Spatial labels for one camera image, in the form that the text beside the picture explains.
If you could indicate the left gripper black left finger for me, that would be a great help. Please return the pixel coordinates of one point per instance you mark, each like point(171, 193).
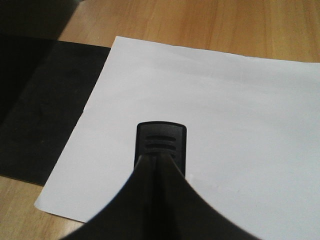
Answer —
point(128, 215)

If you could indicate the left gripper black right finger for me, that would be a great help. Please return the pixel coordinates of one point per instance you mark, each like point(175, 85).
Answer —
point(183, 214)

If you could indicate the white paper sheets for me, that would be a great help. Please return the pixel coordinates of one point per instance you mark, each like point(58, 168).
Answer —
point(253, 135)

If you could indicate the wooden desk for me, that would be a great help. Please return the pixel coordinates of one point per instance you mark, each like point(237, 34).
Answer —
point(274, 29)

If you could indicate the black monitor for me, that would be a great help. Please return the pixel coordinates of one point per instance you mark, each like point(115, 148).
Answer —
point(44, 87)

